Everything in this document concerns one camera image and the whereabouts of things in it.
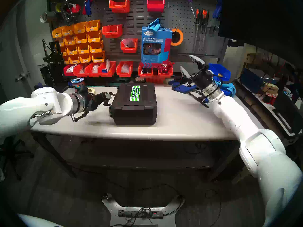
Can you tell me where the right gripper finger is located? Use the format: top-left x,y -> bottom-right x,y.
189,55 -> 206,67
180,66 -> 192,85

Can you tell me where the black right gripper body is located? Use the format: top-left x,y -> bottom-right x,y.
188,66 -> 214,92

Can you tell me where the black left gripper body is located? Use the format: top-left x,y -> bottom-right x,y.
85,93 -> 104,111

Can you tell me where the black plastic tool box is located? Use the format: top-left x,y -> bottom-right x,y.
109,82 -> 158,126

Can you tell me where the blue cleaning cloths box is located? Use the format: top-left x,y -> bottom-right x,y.
141,26 -> 173,68

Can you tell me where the brown cardboard box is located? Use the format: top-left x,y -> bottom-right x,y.
262,82 -> 277,94

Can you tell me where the blue plastic clamp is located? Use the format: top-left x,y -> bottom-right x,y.
172,80 -> 198,93

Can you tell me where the green cutting mat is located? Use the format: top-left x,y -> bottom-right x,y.
86,77 -> 130,87

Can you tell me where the blue plastic bin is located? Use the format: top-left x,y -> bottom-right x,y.
208,63 -> 231,81

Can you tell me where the blue bar clamp yellow label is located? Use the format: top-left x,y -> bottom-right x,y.
188,91 -> 211,109

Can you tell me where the teal cloth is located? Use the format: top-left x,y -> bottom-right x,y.
214,81 -> 236,97

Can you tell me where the orange tape roll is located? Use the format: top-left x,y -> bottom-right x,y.
171,28 -> 184,46

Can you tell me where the dark blue case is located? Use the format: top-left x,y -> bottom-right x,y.
240,68 -> 263,92

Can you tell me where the orange black screwdriver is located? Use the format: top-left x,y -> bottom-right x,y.
201,9 -> 210,46
198,9 -> 206,52
192,9 -> 200,53

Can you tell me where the blue spring clamp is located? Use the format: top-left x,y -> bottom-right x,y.
212,0 -> 223,20

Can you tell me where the blue microfibre cloth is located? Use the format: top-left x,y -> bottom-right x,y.
148,18 -> 160,32

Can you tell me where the red and black spool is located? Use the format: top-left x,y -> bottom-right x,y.
262,92 -> 276,105

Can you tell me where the black monitor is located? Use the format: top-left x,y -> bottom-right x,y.
218,0 -> 303,68

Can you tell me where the black flat tray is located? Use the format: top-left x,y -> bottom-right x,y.
272,92 -> 303,139

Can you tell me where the black office chair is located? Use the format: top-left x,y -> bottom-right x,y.
0,134 -> 35,182

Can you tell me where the black power strip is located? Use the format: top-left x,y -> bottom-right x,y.
118,210 -> 164,219

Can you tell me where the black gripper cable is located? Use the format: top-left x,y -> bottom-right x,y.
71,109 -> 91,122

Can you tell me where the red wire spool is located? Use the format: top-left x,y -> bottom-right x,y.
71,78 -> 85,92

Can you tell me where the dark metal workbench frame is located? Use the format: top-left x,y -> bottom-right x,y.
31,131 -> 239,182

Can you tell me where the silver door lever handle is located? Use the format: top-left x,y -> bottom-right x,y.
15,72 -> 31,83

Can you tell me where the black floor cable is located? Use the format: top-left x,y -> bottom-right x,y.
69,165 -> 184,202

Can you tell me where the dark grey triangular frame tool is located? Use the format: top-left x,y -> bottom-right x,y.
60,0 -> 82,26

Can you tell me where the blue handled hand tool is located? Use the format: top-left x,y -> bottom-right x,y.
83,0 -> 95,16

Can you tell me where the grey duct tape roll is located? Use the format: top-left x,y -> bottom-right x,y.
40,11 -> 57,23

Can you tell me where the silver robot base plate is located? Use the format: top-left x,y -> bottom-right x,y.
101,193 -> 185,227

